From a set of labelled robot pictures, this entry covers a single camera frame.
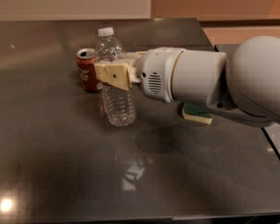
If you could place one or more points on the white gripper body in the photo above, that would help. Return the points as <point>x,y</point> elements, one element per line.
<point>156,68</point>

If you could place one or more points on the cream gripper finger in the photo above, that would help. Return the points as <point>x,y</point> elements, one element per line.
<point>118,75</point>
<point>133,57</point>

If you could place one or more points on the clear plastic water bottle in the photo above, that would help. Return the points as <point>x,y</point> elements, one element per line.
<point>118,104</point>

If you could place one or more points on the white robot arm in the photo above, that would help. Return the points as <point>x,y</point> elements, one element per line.
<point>200,78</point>

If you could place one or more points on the red soda can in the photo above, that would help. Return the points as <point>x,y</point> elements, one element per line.
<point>85,64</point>

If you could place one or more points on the green yellow sponge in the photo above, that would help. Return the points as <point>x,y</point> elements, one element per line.
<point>194,113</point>

